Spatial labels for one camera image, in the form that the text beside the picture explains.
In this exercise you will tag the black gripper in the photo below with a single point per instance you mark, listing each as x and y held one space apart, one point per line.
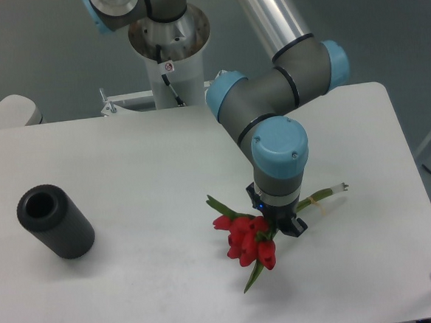
280 211

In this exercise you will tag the red tulip bouquet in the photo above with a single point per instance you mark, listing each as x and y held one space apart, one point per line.
250 238

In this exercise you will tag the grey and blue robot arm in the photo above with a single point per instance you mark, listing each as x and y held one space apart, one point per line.
254 112

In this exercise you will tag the black cylindrical vase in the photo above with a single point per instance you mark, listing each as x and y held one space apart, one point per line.
50 215

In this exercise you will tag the white chair back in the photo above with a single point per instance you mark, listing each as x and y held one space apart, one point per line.
19 111

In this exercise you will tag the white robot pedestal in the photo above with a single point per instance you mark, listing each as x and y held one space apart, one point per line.
172 52

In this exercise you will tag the white metal base frame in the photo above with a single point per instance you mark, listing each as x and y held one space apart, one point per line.
122 101

